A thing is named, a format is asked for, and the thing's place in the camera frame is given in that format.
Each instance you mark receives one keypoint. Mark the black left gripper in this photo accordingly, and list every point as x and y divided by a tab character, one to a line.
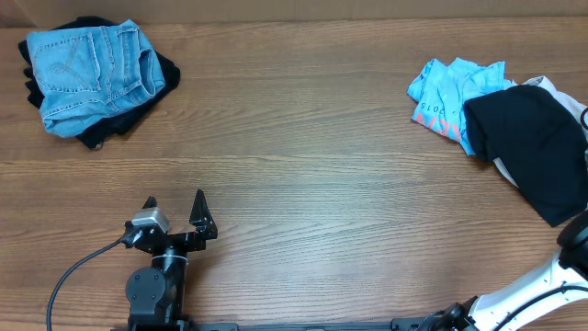
205	226

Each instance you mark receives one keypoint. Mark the beige khaki shorts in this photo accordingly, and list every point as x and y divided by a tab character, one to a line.
573	106

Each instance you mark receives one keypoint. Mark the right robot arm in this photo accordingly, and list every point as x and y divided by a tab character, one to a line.
559	281

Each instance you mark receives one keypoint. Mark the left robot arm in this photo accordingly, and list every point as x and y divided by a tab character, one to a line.
156	293

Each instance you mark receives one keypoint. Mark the folded light blue jeans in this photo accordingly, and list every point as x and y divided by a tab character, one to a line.
92	73

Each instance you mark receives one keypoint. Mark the crumpled light blue t-shirt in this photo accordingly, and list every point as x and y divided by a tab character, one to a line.
440	92

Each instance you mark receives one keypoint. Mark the crumpled black t-shirt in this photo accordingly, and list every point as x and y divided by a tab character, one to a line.
540	144

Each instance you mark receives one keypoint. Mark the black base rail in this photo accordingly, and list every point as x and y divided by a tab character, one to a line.
396	324

